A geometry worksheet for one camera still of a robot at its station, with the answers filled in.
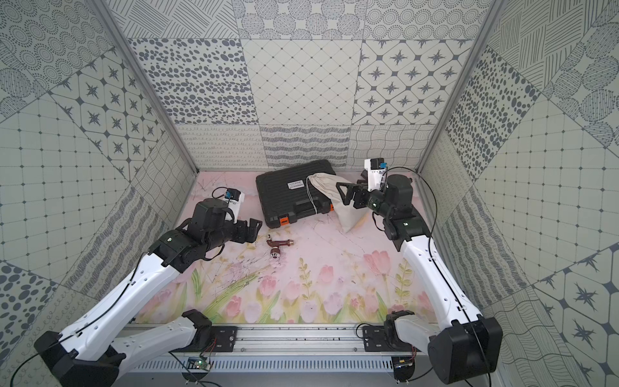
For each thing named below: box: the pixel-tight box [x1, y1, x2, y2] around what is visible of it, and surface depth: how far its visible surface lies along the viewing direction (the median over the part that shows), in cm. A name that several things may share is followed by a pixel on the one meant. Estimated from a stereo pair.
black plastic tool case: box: [255, 159, 337, 229], surface depth 103 cm
